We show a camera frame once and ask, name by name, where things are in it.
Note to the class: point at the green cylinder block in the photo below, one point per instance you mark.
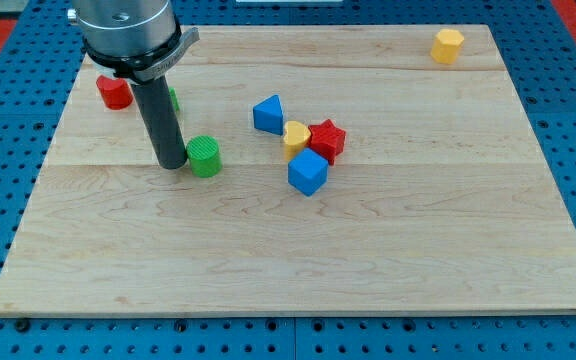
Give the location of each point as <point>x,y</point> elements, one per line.
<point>204,155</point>

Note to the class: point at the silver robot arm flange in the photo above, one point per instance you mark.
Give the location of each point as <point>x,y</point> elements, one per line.
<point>136,40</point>

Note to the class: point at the blue cube block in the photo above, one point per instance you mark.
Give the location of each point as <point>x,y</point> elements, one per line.
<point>307,172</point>

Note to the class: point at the light wooden board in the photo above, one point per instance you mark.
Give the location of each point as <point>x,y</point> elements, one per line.
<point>441,203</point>

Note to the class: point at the yellow heart block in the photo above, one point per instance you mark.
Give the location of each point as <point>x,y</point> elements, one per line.
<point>295,139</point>

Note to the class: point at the red star block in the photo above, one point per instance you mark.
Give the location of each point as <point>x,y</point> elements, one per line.
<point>327,140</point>

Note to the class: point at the blue triangle block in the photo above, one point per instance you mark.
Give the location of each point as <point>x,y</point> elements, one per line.
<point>268,115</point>

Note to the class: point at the green block behind rod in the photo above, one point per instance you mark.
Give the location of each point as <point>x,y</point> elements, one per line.
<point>174,99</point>

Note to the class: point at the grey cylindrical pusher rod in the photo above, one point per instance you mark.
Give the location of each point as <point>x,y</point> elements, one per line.
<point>160,120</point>

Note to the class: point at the red cylinder block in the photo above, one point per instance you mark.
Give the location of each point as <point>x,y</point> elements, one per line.
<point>115,93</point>

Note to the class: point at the yellow hexagon block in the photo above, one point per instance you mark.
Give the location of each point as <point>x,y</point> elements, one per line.
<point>446,46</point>

